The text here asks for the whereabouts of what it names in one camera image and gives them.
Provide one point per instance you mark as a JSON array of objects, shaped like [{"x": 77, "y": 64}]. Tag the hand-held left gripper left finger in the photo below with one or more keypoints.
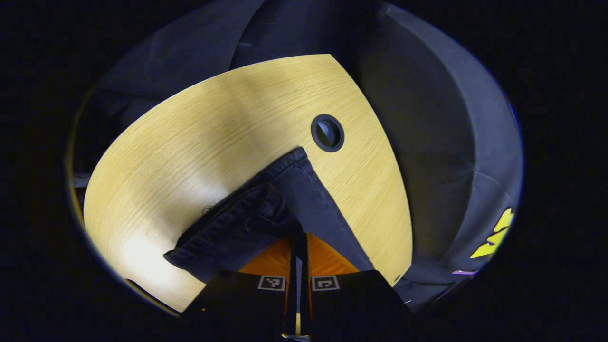
[{"x": 237, "y": 304}]

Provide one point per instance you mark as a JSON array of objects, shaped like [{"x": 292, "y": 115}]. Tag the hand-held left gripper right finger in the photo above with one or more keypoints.
[{"x": 351, "y": 304}]

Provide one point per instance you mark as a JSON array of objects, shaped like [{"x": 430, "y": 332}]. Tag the dark grey jeans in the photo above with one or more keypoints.
[{"x": 285, "y": 204}]

